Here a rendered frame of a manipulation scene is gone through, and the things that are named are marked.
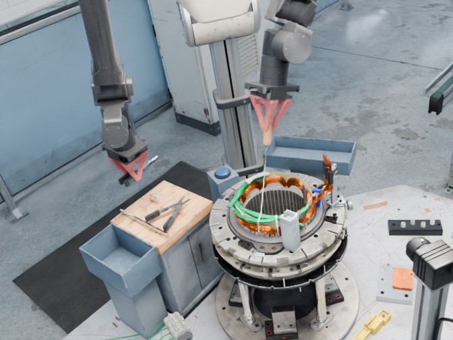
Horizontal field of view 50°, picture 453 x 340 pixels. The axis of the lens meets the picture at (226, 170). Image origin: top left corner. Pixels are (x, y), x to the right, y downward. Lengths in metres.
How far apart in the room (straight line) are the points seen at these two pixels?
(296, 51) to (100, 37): 0.37
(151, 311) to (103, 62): 0.65
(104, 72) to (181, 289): 0.61
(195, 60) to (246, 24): 1.99
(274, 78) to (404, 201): 0.83
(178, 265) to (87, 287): 1.46
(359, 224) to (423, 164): 1.64
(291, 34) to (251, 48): 2.74
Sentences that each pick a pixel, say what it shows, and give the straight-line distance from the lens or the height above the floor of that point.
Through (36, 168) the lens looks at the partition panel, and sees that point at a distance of 3.40.
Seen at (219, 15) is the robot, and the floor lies 1.45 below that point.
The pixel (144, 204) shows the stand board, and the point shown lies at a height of 1.06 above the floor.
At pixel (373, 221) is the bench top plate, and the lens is 1.61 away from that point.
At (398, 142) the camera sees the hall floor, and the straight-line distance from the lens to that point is 3.39.
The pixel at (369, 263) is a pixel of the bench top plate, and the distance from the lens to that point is 1.49.
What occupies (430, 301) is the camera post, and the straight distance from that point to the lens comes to 0.70.
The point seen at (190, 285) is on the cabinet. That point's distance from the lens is 1.37.
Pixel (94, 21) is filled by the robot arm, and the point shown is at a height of 1.61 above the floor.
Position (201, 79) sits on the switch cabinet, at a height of 0.46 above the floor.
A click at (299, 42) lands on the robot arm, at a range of 0.93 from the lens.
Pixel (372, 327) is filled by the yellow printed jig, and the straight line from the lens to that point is 1.31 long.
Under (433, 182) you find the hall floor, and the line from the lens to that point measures 3.07.
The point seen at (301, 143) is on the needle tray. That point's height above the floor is 1.04.
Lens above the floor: 1.87
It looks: 35 degrees down
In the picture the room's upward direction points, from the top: 11 degrees counter-clockwise
